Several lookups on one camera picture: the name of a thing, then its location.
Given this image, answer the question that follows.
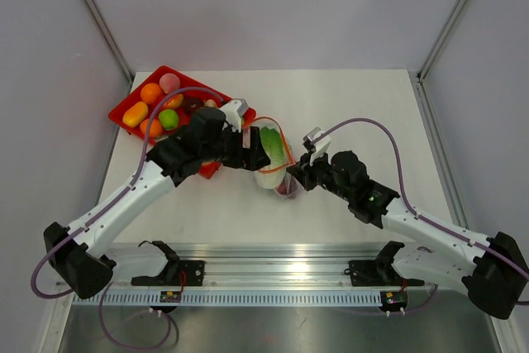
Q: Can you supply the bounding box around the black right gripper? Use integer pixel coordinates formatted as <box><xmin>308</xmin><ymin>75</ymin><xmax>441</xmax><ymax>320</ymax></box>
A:
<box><xmin>288</xmin><ymin>146</ymin><xmax>354</xmax><ymax>203</ymax></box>

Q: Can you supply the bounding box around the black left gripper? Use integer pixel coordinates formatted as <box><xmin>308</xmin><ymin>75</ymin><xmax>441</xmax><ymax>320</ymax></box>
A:
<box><xmin>201</xmin><ymin>123</ymin><xmax>270</xmax><ymax>171</ymax></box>

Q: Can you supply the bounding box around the dark red apple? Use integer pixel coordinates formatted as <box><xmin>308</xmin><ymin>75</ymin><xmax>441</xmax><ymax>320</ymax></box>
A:
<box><xmin>274</xmin><ymin>175</ymin><xmax>298</xmax><ymax>199</ymax></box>

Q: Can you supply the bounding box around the clear zip bag orange zipper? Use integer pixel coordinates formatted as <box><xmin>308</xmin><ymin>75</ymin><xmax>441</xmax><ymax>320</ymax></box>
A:
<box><xmin>244</xmin><ymin>116</ymin><xmax>298</xmax><ymax>200</ymax></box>

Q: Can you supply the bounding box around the green lettuce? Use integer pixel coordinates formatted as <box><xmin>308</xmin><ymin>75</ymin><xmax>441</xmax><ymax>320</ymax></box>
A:
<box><xmin>255</xmin><ymin>126</ymin><xmax>287</xmax><ymax>189</ymax></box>

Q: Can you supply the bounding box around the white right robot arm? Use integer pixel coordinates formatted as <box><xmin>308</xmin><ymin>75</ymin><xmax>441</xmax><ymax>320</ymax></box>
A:
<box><xmin>287</xmin><ymin>151</ymin><xmax>528</xmax><ymax>320</ymax></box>

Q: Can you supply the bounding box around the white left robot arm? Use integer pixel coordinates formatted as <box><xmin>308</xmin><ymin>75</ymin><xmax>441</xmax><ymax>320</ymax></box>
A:
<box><xmin>43</xmin><ymin>99</ymin><xmax>270</xmax><ymax>298</ymax></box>

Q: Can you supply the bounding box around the garlic bulb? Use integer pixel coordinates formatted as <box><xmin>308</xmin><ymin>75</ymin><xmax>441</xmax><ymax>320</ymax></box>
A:
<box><xmin>204</xmin><ymin>99</ymin><xmax>218</xmax><ymax>108</ymax></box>

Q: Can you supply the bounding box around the purple mangosteen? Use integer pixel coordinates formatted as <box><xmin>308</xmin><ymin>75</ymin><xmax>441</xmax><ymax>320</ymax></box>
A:
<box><xmin>181</xmin><ymin>97</ymin><xmax>204</xmax><ymax>115</ymax></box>

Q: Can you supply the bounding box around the green apple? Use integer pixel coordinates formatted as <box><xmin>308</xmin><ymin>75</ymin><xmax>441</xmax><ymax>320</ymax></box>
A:
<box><xmin>158</xmin><ymin>109</ymin><xmax>179</xmax><ymax>131</ymax></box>

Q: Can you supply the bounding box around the red yellow mango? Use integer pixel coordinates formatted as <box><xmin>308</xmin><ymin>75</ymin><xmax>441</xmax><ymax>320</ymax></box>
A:
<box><xmin>160</xmin><ymin>93</ymin><xmax>183</xmax><ymax>110</ymax></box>

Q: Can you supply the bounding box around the large orange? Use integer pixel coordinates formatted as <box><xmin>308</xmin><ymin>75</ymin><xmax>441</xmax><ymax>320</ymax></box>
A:
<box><xmin>140</xmin><ymin>119</ymin><xmax>164</xmax><ymax>138</ymax></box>

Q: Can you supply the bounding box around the red plastic tray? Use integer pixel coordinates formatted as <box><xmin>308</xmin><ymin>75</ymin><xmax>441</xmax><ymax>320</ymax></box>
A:
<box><xmin>107</xmin><ymin>64</ymin><xmax>257</xmax><ymax>181</ymax></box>

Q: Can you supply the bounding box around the pink peach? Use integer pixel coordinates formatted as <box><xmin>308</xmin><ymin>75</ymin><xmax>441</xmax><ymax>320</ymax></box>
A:
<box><xmin>159</xmin><ymin>73</ymin><xmax>181</xmax><ymax>94</ymax></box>

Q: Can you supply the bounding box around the small orange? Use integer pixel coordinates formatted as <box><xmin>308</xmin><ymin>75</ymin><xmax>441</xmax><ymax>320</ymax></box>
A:
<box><xmin>140</xmin><ymin>83</ymin><xmax>164</xmax><ymax>105</ymax></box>

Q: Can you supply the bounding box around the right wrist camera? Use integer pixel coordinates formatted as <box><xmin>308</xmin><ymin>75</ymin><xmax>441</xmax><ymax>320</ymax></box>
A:
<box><xmin>303</xmin><ymin>127</ymin><xmax>331</xmax><ymax>165</ymax></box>

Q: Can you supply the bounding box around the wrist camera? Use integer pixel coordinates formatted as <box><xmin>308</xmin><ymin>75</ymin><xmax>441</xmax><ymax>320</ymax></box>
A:
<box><xmin>303</xmin><ymin>127</ymin><xmax>331</xmax><ymax>165</ymax></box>
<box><xmin>220</xmin><ymin>98</ymin><xmax>249</xmax><ymax>132</ymax></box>

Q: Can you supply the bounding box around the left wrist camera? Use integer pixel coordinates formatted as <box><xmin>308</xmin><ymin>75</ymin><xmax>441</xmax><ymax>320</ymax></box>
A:
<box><xmin>220</xmin><ymin>98</ymin><xmax>249</xmax><ymax>132</ymax></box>

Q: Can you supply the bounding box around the aluminium rail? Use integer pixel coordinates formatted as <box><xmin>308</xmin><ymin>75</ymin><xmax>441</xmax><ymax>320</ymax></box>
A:
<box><xmin>55</xmin><ymin>243</ymin><xmax>504</xmax><ymax>291</ymax></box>

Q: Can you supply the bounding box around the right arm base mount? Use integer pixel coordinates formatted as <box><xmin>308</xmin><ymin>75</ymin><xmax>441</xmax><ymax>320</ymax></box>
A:
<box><xmin>343</xmin><ymin>260</ymin><xmax>425</xmax><ymax>287</ymax></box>

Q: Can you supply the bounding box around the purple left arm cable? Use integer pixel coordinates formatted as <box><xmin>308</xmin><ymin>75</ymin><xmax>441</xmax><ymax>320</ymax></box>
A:
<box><xmin>30</xmin><ymin>86</ymin><xmax>232</xmax><ymax>349</ymax></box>

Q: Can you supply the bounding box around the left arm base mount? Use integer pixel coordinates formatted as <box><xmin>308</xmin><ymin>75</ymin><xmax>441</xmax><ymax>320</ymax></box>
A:
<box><xmin>131</xmin><ymin>260</ymin><xmax>206</xmax><ymax>287</ymax></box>

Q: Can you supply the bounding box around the white cable duct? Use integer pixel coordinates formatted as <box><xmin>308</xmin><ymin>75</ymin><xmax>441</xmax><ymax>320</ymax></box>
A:
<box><xmin>73</xmin><ymin>289</ymin><xmax>382</xmax><ymax>308</ymax></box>

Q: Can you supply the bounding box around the left aluminium frame post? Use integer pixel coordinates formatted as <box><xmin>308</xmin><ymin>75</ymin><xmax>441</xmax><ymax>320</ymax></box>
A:
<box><xmin>81</xmin><ymin>0</ymin><xmax>135</xmax><ymax>85</ymax></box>

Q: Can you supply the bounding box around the aluminium frame post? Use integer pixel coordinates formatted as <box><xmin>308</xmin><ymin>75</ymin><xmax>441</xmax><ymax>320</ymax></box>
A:
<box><xmin>417</xmin><ymin>0</ymin><xmax>471</xmax><ymax>84</ymax></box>
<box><xmin>81</xmin><ymin>0</ymin><xmax>135</xmax><ymax>85</ymax></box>

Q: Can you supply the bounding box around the right aluminium frame post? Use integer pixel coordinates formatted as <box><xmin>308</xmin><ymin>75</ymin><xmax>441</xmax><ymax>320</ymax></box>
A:
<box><xmin>417</xmin><ymin>0</ymin><xmax>471</xmax><ymax>84</ymax></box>

